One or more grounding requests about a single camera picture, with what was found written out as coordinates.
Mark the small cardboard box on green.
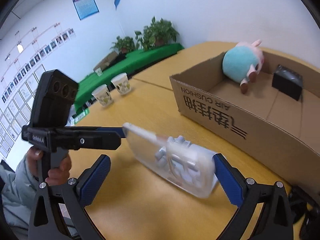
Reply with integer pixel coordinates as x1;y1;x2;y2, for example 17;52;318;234
93;51;127;74

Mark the person's left hand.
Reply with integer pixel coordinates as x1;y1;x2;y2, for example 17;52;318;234
27;146;72;186

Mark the paper cup near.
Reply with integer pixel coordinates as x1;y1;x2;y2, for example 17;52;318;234
92;84;113;107

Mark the brown cardboard box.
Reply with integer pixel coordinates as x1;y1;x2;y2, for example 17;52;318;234
170;51;319;199

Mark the small potted plant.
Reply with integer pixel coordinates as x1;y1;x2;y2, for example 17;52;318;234
110;36;137;53

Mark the blue framed wall poster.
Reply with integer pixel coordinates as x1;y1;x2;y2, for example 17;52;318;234
73;0;99;20

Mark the blue pink pig plush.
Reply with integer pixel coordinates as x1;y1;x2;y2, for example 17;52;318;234
222;40;265;94

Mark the paper cup far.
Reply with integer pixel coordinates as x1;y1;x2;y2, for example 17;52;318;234
111;73;131;95

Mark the small black product box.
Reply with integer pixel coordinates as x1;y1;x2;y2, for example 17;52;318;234
272;64;303;101

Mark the large potted plant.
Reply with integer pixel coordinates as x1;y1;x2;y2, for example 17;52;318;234
135;16;180;51

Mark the green cloth covered table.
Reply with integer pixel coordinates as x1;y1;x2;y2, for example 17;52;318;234
74;43;184;113

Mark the paper cup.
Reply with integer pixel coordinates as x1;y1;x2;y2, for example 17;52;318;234
111;73;131;95
92;84;113;107

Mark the clear phone case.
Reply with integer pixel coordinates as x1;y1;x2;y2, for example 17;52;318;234
123;122;219;198

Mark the grey jacket sleeve forearm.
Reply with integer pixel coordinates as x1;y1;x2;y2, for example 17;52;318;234
1;155;39;239

